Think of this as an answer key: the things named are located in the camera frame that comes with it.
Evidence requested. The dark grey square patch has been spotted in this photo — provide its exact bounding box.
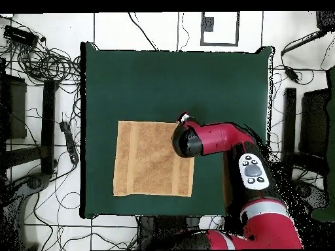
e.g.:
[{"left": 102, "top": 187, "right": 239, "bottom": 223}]
[{"left": 200, "top": 16, "right": 215, "bottom": 33}]

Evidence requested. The black network switch box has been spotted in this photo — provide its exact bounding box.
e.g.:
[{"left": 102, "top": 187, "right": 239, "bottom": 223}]
[{"left": 3, "top": 25, "right": 39, "bottom": 47}]

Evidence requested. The black metal frame stand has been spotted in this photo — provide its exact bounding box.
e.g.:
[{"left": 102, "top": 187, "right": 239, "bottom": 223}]
[
  {"left": 280, "top": 87, "right": 331, "bottom": 181},
  {"left": 0, "top": 74, "right": 57, "bottom": 176}
]

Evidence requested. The long black cable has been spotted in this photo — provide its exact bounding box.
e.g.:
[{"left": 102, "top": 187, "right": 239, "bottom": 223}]
[{"left": 127, "top": 12, "right": 160, "bottom": 52}]

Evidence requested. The dark green table cloth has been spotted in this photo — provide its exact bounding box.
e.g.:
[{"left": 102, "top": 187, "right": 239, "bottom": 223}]
[{"left": 79, "top": 41, "right": 275, "bottom": 220}]

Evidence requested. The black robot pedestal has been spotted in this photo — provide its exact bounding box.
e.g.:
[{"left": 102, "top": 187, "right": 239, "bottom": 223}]
[{"left": 137, "top": 215, "right": 210, "bottom": 250}]

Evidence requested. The dark wheeled stand base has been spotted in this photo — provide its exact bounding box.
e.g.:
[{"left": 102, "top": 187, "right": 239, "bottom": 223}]
[
  {"left": 0, "top": 172, "right": 51, "bottom": 250},
  {"left": 292, "top": 178, "right": 331, "bottom": 210}
]

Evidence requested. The yellow-orange terry towel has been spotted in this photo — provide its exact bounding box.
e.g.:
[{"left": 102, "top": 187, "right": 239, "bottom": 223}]
[{"left": 113, "top": 120, "right": 196, "bottom": 198}]

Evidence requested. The black power adapter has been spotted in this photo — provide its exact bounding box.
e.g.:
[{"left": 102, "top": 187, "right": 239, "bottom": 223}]
[{"left": 284, "top": 65, "right": 300, "bottom": 82}]

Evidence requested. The black power strip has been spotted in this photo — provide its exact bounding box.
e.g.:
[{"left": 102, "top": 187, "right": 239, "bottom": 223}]
[{"left": 59, "top": 121, "right": 80, "bottom": 165}]

